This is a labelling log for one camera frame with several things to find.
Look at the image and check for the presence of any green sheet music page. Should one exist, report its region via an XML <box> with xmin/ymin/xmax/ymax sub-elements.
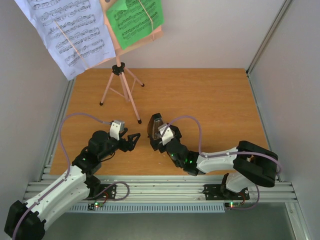
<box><xmin>106</xmin><ymin>0</ymin><xmax>165</xmax><ymax>50</ymax></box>

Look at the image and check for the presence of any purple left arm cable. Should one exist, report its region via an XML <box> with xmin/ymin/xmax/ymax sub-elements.
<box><xmin>11</xmin><ymin>112</ymin><xmax>112</xmax><ymax>240</ymax></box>

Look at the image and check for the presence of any left controller board with LEDs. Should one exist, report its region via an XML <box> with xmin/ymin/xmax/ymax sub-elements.
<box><xmin>87</xmin><ymin>202</ymin><xmax>104</xmax><ymax>211</ymax></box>

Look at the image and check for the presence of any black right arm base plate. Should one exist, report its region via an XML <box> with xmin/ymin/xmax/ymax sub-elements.
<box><xmin>202</xmin><ymin>184</ymin><xmax>250</xmax><ymax>201</ymax></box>

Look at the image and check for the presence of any pink music stand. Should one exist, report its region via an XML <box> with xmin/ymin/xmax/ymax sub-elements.
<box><xmin>53</xmin><ymin>0</ymin><xmax>165</xmax><ymax>125</ymax></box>

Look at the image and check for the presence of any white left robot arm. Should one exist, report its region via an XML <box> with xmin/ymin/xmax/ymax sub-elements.
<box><xmin>4</xmin><ymin>128</ymin><xmax>141</xmax><ymax>240</ymax></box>

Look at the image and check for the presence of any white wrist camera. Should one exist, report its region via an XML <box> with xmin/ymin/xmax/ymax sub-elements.
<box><xmin>109</xmin><ymin>120</ymin><xmax>125</xmax><ymax>141</ymax></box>
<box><xmin>158</xmin><ymin>123</ymin><xmax>174</xmax><ymax>146</ymax></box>

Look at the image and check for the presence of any white sheet music page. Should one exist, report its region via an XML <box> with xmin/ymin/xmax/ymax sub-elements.
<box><xmin>16</xmin><ymin>0</ymin><xmax>116</xmax><ymax>80</ymax></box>

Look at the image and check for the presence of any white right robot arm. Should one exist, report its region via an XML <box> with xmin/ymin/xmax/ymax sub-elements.
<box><xmin>149</xmin><ymin>124</ymin><xmax>278</xmax><ymax>199</ymax></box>

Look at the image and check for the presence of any aluminium mounting rail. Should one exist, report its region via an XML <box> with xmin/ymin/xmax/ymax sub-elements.
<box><xmin>97</xmin><ymin>175</ymin><xmax>298</xmax><ymax>203</ymax></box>

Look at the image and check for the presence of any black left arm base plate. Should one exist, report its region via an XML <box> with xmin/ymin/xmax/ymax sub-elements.
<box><xmin>95</xmin><ymin>184</ymin><xmax>117</xmax><ymax>200</ymax></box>

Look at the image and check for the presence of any grey slotted cable duct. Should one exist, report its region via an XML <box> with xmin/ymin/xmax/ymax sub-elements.
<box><xmin>68</xmin><ymin>202</ymin><xmax>225</xmax><ymax>214</ymax></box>

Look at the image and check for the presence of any black metronome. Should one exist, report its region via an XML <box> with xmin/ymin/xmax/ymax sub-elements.
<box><xmin>147</xmin><ymin>113</ymin><xmax>165</xmax><ymax>153</ymax></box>

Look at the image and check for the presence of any controller board with leds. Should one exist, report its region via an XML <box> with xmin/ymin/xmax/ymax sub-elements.
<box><xmin>224</xmin><ymin>201</ymin><xmax>242</xmax><ymax>209</ymax></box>
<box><xmin>87</xmin><ymin>202</ymin><xmax>104</xmax><ymax>211</ymax></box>

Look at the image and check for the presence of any right controller board with LEDs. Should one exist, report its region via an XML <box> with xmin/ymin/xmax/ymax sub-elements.
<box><xmin>224</xmin><ymin>201</ymin><xmax>242</xmax><ymax>209</ymax></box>

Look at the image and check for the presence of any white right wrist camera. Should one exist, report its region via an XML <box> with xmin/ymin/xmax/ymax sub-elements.
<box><xmin>158</xmin><ymin>123</ymin><xmax>174</xmax><ymax>146</ymax></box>

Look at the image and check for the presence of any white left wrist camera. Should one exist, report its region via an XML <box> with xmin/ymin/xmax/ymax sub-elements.
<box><xmin>109</xmin><ymin>120</ymin><xmax>125</xmax><ymax>141</ymax></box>

